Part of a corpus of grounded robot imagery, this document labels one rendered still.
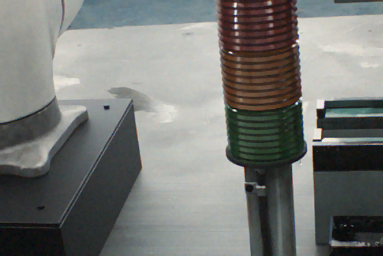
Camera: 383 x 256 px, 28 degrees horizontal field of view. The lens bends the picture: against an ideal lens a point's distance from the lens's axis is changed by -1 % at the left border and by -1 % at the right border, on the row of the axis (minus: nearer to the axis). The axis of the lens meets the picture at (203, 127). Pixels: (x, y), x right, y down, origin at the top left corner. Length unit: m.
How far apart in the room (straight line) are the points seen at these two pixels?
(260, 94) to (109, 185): 0.45
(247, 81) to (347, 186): 0.35
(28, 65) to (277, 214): 0.41
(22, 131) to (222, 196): 0.28
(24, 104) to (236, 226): 0.30
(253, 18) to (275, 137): 0.09
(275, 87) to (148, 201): 0.51
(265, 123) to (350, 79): 0.86
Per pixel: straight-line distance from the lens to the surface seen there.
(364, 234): 0.82
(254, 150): 0.57
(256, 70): 0.55
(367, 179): 0.87
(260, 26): 0.54
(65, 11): 1.05
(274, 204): 0.61
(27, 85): 0.92
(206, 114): 1.29
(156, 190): 1.06
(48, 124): 0.95
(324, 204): 0.88
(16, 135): 0.93
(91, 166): 0.91
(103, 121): 1.03
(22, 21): 0.90
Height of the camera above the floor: 1.29
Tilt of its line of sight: 23 degrees down
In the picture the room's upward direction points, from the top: 6 degrees counter-clockwise
